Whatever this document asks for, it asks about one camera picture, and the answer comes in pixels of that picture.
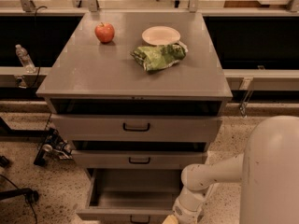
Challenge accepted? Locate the grey drawer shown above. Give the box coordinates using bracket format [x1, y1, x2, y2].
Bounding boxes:
[52, 115, 221, 143]
[72, 150, 207, 170]
[77, 168, 183, 224]

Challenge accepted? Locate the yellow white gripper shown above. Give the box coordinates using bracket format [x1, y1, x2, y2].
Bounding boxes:
[162, 215, 178, 224]

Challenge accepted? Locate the clear plastic water bottle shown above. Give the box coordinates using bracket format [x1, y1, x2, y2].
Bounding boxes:
[15, 44, 36, 74]

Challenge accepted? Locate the green chip bag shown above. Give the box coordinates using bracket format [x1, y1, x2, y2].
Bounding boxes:
[131, 43, 188, 72]

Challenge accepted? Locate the grey metal drawer cabinet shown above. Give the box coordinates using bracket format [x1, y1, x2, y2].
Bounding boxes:
[36, 10, 234, 185]

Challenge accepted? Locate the black chair leg with caster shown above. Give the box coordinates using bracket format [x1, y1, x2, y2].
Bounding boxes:
[0, 174, 40, 224]

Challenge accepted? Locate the black cable on rail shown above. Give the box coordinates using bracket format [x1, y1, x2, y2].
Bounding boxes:
[30, 6, 49, 89]

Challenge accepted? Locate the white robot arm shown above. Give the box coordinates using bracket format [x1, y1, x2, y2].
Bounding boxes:
[162, 116, 299, 224]

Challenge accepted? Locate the black floor device with cables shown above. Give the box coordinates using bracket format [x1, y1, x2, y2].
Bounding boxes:
[34, 128, 72, 166]

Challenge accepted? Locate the grey bottom drawer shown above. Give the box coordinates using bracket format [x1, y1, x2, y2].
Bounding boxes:
[77, 168, 183, 224]

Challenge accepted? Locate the grey middle drawer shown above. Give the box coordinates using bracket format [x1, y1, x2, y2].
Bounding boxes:
[72, 150, 207, 170]

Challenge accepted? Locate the metal clamp bracket on rail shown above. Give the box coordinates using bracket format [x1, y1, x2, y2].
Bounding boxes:
[239, 77, 253, 118]

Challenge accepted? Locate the red apple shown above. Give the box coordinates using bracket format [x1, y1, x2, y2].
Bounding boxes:
[94, 22, 115, 43]

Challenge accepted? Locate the grey top drawer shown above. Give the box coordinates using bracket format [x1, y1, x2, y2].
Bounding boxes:
[52, 115, 221, 143]

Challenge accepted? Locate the white paper plate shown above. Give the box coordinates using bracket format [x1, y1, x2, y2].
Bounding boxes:
[142, 26, 180, 46]

